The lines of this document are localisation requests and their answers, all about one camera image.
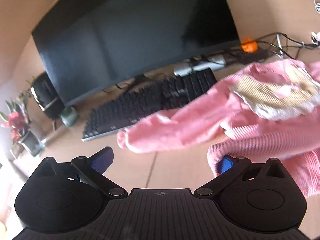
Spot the pink knitted garment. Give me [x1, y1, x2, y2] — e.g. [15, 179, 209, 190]
[117, 59, 319, 197]

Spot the small green pot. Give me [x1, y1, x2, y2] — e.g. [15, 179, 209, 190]
[60, 107, 78, 127]

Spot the red flower plant pot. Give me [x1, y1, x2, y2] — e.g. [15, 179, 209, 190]
[1, 89, 45, 157]

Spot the black keyboard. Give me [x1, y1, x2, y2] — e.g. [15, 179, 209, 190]
[82, 68, 217, 141]

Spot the black speaker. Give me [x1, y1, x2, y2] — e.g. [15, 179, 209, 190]
[30, 72, 65, 120]

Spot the black hub box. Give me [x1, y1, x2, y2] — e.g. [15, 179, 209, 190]
[236, 48, 270, 64]

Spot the silver monitor stand base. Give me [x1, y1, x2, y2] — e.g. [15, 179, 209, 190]
[174, 54, 238, 77]

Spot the orange pumpkin figurine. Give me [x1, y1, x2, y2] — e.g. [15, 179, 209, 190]
[241, 37, 259, 53]

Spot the black curved monitor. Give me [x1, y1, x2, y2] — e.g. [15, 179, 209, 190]
[32, 0, 240, 106]

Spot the black cable bundle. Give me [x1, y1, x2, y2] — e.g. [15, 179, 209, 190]
[254, 31, 320, 60]

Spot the white cable tie clump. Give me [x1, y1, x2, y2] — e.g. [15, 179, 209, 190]
[311, 31, 320, 44]

